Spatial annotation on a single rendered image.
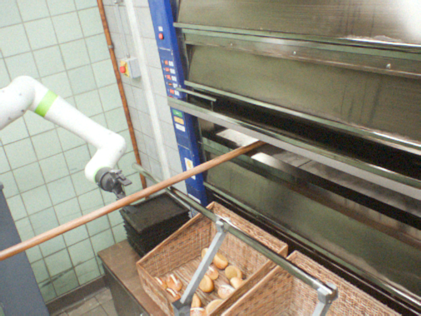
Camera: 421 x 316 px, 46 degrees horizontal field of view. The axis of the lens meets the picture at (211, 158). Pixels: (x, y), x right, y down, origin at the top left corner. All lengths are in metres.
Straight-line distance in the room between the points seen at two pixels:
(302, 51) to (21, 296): 1.77
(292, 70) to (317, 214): 0.54
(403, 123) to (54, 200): 2.26
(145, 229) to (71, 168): 0.86
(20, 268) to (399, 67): 1.91
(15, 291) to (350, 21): 1.94
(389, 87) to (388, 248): 0.54
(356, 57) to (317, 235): 0.72
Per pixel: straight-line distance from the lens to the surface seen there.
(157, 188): 1.93
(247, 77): 1.92
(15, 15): 2.92
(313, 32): 1.56
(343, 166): 1.44
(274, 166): 1.98
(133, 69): 2.77
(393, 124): 1.45
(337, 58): 1.55
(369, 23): 1.43
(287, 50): 1.71
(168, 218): 2.48
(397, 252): 1.70
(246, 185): 2.21
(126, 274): 2.59
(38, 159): 3.06
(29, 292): 2.64
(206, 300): 2.29
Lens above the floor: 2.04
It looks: 24 degrees down
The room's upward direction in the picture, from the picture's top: 10 degrees counter-clockwise
